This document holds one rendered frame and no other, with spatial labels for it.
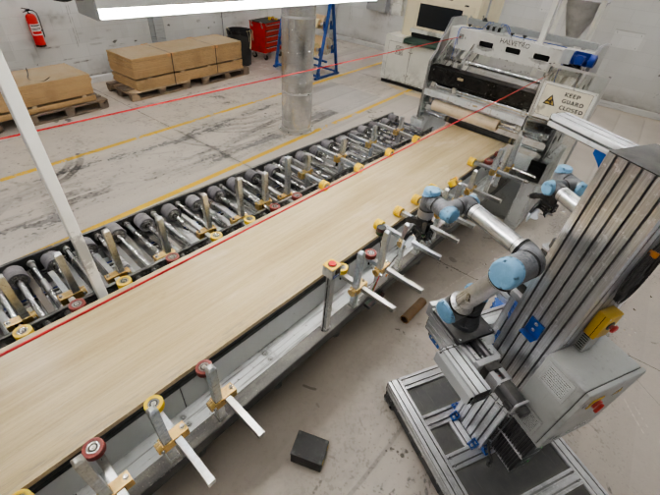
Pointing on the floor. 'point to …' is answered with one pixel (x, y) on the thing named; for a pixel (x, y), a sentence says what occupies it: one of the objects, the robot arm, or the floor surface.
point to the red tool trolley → (264, 35)
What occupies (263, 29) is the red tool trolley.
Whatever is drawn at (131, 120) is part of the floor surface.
